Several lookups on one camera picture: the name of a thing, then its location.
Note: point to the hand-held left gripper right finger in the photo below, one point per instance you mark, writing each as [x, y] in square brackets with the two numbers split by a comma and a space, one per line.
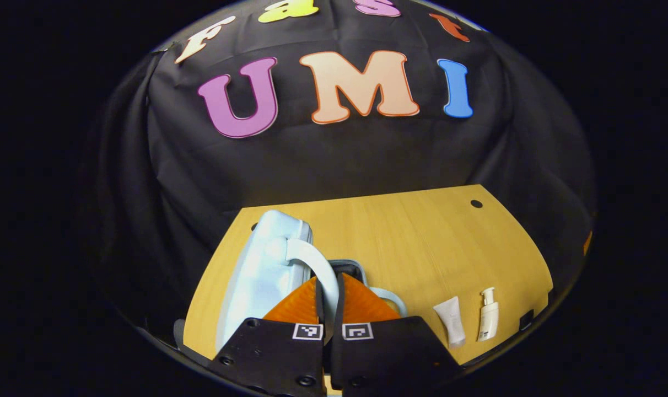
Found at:
[338, 309]

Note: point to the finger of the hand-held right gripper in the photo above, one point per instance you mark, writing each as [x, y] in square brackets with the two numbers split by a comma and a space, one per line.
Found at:
[587, 243]

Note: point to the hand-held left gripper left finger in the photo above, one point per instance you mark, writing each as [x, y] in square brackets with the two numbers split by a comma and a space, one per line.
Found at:
[319, 311]

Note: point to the light blue suitcase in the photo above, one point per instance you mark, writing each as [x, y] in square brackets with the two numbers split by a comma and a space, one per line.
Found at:
[262, 270]

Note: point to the white squeeze tube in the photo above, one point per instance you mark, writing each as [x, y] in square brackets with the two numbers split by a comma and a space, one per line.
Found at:
[451, 322]

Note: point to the white pump bottle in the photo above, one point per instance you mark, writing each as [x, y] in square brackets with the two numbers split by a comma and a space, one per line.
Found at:
[488, 320]

